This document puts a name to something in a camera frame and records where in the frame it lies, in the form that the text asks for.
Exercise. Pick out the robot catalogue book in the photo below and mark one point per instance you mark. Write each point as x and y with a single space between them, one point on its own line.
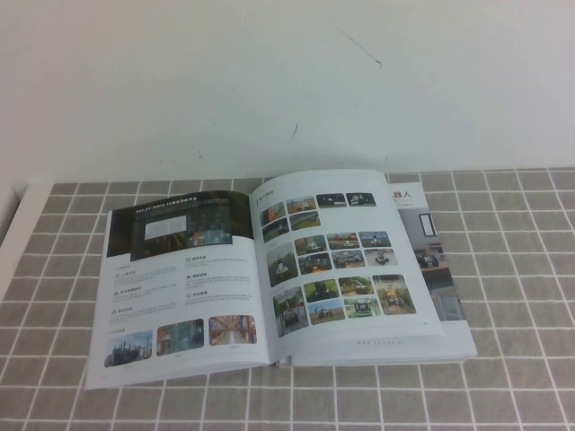
215 287

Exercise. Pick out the grey white checked tablecloth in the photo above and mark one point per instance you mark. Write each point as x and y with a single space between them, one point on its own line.
516 278

